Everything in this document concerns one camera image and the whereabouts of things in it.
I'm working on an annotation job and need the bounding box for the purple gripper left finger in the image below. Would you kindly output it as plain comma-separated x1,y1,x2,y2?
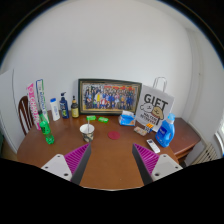
42,143,91,185

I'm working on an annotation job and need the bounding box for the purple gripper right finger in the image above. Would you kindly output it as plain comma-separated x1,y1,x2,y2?
132,144,182,185

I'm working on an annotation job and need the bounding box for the green plastic soda bottle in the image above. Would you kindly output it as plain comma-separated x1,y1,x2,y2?
38,110,54,144

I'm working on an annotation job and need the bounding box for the white remote control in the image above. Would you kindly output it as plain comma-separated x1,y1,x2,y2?
146,139,160,153

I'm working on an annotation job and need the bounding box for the blue detergent bottle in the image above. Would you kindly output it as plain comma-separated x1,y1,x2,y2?
156,113,175,147

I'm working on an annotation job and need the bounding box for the small snack packet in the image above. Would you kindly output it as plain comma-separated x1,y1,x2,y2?
134,126,147,136

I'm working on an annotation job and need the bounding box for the small colourful box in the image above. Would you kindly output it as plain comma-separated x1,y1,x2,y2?
144,123,154,133

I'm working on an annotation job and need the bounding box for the patterned paper cup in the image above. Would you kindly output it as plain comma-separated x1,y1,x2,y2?
80,124,95,142

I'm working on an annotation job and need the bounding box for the stirrer stick in cup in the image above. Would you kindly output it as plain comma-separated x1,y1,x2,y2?
87,117,90,133

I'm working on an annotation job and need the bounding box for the round red coaster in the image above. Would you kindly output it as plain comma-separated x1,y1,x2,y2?
108,131,120,140

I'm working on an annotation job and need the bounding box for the green soap bar left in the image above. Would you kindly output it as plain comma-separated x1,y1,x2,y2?
86,115,96,121

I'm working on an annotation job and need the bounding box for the green soap bar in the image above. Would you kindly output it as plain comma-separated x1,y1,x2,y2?
86,115,96,121
98,117,109,123

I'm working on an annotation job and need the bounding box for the white lotion bottle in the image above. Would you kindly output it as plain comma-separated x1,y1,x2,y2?
50,98,60,121

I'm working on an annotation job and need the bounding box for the blue tissue pack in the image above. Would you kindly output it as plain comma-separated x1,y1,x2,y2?
118,110,135,126

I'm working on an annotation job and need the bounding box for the green soap bar right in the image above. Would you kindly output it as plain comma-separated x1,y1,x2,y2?
98,117,109,123

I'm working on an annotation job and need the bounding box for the white radiator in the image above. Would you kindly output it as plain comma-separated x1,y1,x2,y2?
192,143,217,165

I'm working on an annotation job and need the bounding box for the dark blue pump bottle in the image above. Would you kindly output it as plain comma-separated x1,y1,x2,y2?
60,92,69,119

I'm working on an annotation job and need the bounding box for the white gift paper bag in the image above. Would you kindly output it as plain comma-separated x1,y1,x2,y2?
136,77,174,132

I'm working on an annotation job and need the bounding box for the dark amber glass bottle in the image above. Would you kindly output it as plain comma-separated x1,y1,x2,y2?
71,96,79,118

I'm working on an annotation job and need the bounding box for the white green tall box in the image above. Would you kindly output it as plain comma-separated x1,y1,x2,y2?
36,79,49,123

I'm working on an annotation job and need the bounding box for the brown wooden chair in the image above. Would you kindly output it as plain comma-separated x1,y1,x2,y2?
18,96,34,135

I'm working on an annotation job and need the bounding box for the framed group photo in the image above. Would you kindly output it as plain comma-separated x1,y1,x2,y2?
78,79,142,115

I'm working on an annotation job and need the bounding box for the pink tall box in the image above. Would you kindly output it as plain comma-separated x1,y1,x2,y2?
26,83,41,130

